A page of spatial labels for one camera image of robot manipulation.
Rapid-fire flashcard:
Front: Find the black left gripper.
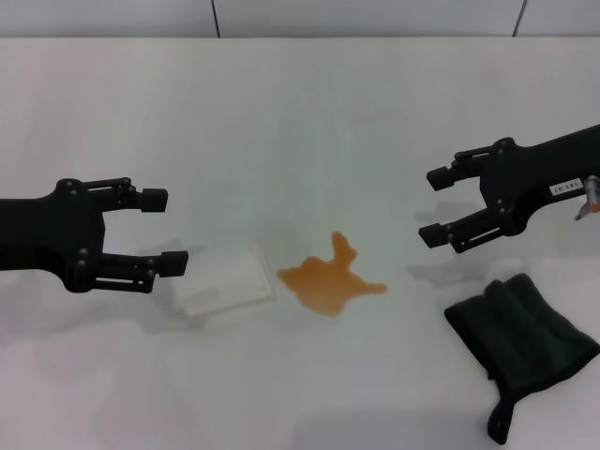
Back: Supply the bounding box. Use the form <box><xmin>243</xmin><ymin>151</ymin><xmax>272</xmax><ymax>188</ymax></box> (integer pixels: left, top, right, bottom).
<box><xmin>0</xmin><ymin>176</ymin><xmax>189</xmax><ymax>295</ymax></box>

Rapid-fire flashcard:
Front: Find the white paper cup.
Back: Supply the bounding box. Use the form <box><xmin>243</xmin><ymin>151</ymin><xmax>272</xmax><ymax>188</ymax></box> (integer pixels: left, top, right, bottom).
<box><xmin>177</xmin><ymin>240</ymin><xmax>279</xmax><ymax>319</ymax></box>

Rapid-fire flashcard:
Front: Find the brown water stain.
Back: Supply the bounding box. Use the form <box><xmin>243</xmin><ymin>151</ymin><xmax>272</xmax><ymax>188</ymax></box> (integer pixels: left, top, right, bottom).
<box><xmin>277</xmin><ymin>231</ymin><xmax>389</xmax><ymax>319</ymax></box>

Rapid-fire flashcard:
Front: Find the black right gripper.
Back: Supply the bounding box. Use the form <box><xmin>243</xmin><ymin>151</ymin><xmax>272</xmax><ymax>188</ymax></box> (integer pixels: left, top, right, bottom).
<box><xmin>418</xmin><ymin>124</ymin><xmax>600</xmax><ymax>255</ymax></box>

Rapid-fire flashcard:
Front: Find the dark blue rag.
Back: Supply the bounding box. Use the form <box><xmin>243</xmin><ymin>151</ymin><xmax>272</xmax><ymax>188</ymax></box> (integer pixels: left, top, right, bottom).
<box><xmin>443</xmin><ymin>274</ymin><xmax>600</xmax><ymax>445</ymax></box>

